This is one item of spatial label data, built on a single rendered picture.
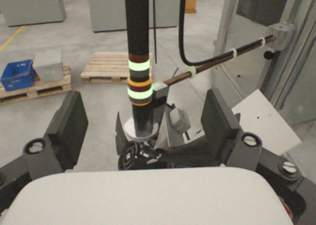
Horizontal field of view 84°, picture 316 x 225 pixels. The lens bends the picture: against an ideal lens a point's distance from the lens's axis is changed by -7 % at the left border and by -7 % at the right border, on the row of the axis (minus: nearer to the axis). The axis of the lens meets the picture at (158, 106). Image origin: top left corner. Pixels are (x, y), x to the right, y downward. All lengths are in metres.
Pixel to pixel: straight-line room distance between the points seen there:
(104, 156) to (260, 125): 1.79
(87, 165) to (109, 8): 4.52
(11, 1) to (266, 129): 7.64
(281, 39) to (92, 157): 1.99
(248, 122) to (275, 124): 0.10
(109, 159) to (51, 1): 6.14
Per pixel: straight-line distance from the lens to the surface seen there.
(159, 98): 0.37
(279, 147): 0.65
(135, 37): 0.28
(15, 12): 7.84
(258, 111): 0.73
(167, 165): 0.64
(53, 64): 3.24
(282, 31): 0.79
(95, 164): 2.18
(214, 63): 0.48
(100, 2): 5.79
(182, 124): 0.87
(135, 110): 0.36
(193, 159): 0.43
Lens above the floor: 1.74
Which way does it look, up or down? 39 degrees down
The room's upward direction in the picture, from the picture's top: 2 degrees clockwise
